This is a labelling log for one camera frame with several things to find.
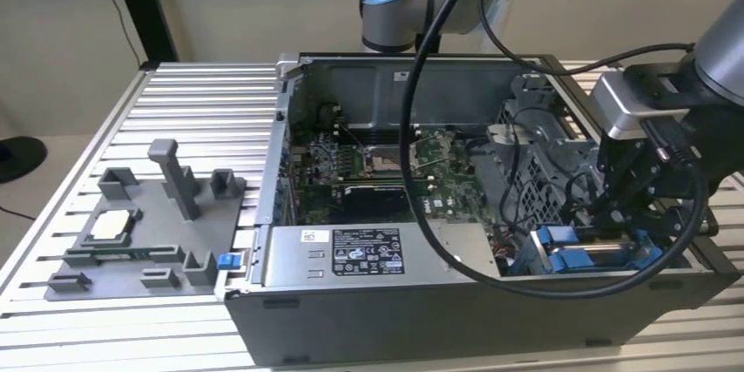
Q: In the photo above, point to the dark grey open PC case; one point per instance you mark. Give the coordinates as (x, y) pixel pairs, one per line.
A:
(407, 324)

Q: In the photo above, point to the silver CPU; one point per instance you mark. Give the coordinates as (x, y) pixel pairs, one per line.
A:
(111, 225)

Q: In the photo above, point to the grey perforated drive cage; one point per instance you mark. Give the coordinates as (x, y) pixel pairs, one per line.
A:
(535, 189)

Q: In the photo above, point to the white barcode sticker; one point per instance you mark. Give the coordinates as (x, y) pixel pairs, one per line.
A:
(314, 235)

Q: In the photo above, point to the black rating label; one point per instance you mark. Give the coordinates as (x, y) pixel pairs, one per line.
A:
(366, 252)

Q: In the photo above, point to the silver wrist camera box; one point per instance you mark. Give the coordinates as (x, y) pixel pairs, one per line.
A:
(622, 106)

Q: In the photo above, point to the grey parts rack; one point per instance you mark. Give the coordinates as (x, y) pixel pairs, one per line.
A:
(156, 224)

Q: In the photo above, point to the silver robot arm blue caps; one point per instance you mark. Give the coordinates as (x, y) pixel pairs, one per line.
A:
(390, 19)

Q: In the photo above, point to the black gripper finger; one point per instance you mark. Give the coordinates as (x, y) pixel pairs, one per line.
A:
(680, 224)
(624, 180)

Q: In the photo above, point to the small white case sticker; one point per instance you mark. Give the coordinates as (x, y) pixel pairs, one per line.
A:
(402, 76)

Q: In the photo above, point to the black graphics card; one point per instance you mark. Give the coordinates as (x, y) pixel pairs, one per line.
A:
(372, 206)

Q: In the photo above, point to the green motherboard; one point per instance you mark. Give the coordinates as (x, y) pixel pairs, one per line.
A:
(454, 180)

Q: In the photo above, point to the grey plastic case latch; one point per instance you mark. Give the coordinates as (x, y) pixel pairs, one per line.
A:
(532, 84)

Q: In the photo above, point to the black metal post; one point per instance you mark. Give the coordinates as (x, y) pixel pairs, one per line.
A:
(139, 6)

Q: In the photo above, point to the silver power supply unit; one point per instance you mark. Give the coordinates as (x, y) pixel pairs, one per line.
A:
(291, 259)

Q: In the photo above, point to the CPU socket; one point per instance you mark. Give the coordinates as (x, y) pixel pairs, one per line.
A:
(383, 163)

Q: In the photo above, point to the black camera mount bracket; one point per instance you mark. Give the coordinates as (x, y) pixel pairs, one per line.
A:
(668, 84)

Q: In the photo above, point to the blue case latch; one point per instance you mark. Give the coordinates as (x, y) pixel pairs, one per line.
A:
(228, 261)

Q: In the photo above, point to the grey disk bay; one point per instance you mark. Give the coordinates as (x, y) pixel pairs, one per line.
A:
(532, 254)

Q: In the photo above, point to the black round monitor base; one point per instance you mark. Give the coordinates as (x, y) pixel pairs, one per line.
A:
(20, 158)

